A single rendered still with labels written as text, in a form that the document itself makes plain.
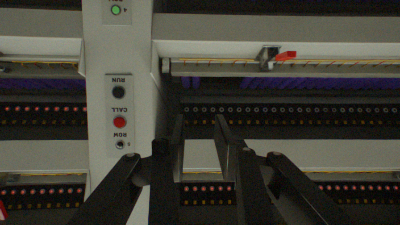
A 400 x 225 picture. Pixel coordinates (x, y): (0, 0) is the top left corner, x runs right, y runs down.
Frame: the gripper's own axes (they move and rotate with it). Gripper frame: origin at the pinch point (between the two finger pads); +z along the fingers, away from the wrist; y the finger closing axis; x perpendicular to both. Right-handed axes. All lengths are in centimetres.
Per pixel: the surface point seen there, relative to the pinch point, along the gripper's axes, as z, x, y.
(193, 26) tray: 16.5, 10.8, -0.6
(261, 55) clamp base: 17.7, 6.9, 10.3
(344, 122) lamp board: 27.9, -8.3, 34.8
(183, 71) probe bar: 19.1, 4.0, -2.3
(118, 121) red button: 12.3, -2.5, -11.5
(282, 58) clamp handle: 10.6, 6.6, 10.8
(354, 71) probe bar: 19.2, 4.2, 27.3
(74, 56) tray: 19.6, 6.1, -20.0
